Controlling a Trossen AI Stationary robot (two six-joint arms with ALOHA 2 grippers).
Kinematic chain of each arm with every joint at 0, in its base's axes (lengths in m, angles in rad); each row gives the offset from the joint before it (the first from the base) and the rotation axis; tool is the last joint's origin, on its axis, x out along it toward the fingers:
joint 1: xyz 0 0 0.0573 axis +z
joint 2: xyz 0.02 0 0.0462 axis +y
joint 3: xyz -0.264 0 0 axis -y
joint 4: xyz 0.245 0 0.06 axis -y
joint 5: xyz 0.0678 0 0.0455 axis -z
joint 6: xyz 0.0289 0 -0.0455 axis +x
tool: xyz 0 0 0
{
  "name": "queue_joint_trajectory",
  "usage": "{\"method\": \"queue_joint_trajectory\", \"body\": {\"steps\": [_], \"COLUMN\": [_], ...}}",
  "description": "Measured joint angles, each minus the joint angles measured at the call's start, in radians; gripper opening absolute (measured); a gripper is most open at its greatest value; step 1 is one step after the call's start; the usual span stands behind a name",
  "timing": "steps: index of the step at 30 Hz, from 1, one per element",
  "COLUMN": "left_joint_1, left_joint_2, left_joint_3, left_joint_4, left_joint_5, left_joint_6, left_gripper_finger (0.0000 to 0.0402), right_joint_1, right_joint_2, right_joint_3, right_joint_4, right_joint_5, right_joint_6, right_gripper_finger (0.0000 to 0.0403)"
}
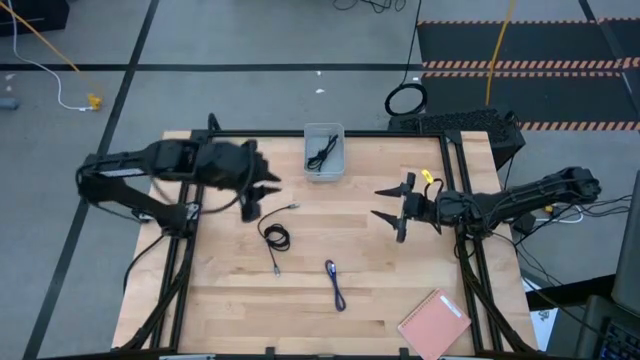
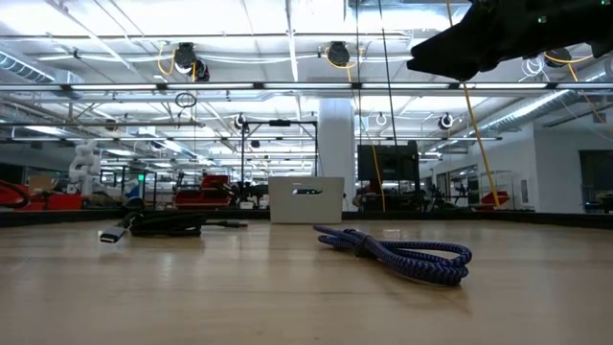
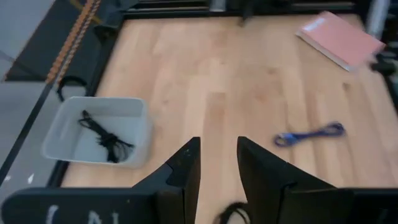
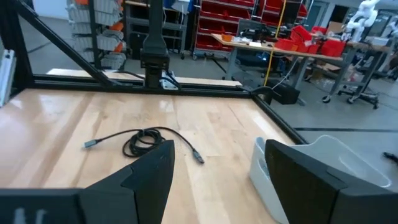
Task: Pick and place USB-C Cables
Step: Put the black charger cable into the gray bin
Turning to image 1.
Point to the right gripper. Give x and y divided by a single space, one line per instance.
420 210

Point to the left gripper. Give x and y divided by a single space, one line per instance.
225 165

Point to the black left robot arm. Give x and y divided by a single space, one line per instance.
125 165

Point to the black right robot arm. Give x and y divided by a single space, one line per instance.
540 192

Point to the yellow tag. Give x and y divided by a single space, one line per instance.
427 176

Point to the white plastic bin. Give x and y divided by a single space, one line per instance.
312 132

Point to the pink spiral notebook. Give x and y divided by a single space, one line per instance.
432 325

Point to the white paper sheet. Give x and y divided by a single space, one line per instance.
542 320

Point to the black mat orange striped edges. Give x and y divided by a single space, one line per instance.
550 95

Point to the computer keyboard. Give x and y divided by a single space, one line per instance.
620 345

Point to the black aluminium table frame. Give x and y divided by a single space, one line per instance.
380 134

